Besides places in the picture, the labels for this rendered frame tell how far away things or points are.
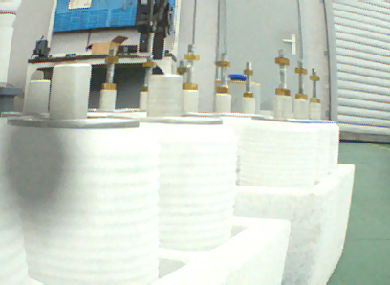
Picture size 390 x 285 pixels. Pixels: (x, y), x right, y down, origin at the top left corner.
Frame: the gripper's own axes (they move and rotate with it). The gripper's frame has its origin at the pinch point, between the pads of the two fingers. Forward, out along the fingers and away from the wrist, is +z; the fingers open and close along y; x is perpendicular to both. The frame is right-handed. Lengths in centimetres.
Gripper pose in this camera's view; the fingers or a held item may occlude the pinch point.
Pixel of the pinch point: (151, 50)
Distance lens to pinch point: 86.6
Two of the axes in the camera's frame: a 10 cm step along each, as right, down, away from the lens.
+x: -9.8, -0.7, 2.1
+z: -0.6, 10.0, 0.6
